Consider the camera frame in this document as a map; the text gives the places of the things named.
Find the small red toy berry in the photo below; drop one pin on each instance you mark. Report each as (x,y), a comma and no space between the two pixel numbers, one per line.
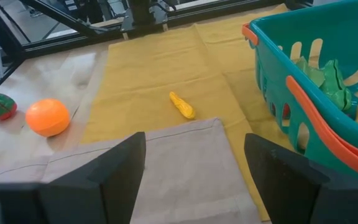
(286,110)

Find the black aluminium table frame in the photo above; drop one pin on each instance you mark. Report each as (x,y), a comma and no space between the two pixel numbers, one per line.
(73,43)

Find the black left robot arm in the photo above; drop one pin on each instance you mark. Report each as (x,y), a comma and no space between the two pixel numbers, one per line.
(141,12)

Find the mustard yellow cloth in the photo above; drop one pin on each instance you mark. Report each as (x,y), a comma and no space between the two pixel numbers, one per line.
(166,62)

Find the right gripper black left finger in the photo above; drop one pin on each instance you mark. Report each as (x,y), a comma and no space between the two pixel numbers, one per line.
(110,186)

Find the smooth orange toy fruit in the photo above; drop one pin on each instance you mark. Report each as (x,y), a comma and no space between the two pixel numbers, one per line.
(48,117)

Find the pale pink cloth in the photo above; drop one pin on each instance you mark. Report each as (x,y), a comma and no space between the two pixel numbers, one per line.
(182,174)

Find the green toy cucumber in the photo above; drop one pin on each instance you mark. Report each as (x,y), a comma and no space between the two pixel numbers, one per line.
(336,84)

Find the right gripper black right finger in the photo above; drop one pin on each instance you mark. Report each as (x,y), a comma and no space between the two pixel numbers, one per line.
(291,193)

